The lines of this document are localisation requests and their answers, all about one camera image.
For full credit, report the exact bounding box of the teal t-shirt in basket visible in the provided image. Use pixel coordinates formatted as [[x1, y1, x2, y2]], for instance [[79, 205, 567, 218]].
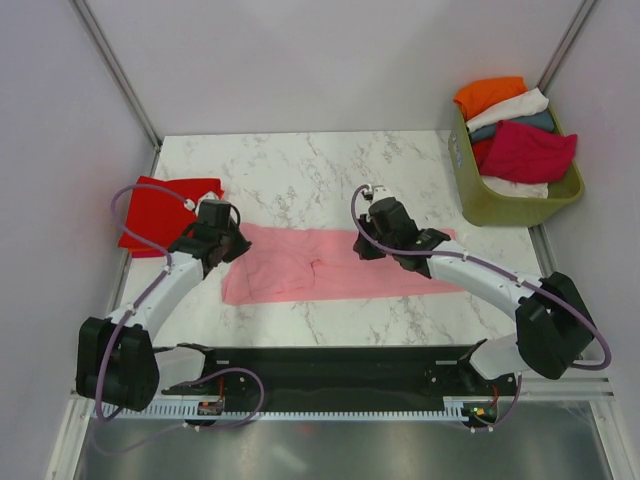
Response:
[[468, 110, 556, 144]]

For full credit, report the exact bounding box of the aluminium frame post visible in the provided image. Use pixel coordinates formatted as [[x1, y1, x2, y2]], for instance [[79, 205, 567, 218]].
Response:
[[69, 0, 162, 153], [537, 0, 600, 93]]

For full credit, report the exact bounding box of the white cloth basket bottom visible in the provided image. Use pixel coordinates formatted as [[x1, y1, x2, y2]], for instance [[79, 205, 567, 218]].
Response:
[[481, 176, 548, 199]]

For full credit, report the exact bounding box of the white slotted cable duct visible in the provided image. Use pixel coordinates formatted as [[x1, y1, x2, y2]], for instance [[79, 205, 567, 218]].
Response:
[[116, 397, 497, 422]]

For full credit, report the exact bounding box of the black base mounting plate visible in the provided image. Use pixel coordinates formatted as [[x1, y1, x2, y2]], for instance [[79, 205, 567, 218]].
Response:
[[163, 345, 516, 412]]

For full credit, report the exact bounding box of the crimson t-shirt in basket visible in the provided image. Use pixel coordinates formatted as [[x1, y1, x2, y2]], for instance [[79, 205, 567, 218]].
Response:
[[478, 120, 578, 184]]

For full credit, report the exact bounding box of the left aluminium frame post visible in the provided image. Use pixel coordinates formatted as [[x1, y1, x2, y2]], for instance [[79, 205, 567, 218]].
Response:
[[69, 0, 162, 153]]

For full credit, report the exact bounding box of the orange t-shirt in basket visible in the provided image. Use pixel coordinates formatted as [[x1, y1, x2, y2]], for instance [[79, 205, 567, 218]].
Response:
[[453, 76, 528, 120]]

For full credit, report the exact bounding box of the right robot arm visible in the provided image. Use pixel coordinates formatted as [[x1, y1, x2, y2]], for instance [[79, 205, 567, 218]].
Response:
[[352, 185, 597, 394]]

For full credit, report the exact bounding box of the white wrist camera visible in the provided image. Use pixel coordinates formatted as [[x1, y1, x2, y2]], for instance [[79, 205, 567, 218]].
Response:
[[361, 184, 394, 204], [184, 191, 220, 212]]

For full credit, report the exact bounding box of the white t-shirt in basket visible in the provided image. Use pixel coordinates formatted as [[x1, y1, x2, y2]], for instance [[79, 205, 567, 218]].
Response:
[[466, 88, 549, 133]]

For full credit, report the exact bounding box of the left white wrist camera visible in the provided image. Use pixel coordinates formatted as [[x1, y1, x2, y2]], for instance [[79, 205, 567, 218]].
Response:
[[184, 191, 220, 212]]

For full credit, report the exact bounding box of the red t-shirt in basket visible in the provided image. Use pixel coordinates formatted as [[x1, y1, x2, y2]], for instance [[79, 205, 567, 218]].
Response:
[[471, 138, 493, 168]]

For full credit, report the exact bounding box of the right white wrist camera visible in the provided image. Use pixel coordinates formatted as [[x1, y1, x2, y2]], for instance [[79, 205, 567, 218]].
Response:
[[361, 184, 394, 204]]

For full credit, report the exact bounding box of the right aluminium frame post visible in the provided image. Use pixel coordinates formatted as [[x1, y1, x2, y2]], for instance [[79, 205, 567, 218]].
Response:
[[537, 0, 600, 93]]

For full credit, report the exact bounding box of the red t-shirt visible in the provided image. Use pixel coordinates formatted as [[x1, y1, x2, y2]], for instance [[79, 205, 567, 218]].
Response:
[[471, 138, 493, 168], [125, 176, 224, 248]]

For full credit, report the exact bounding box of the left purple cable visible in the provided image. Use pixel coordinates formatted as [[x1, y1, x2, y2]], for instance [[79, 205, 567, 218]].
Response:
[[92, 183, 266, 455]]

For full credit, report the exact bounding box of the pink t-shirt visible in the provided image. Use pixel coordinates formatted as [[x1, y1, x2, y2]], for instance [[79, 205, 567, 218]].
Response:
[[222, 223, 462, 306]]

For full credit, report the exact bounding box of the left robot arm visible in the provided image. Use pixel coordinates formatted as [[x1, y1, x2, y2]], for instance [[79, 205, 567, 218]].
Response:
[[75, 200, 251, 411]]

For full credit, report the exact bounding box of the olive green plastic basket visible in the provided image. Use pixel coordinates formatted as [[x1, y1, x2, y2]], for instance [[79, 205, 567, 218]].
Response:
[[448, 108, 584, 227]]

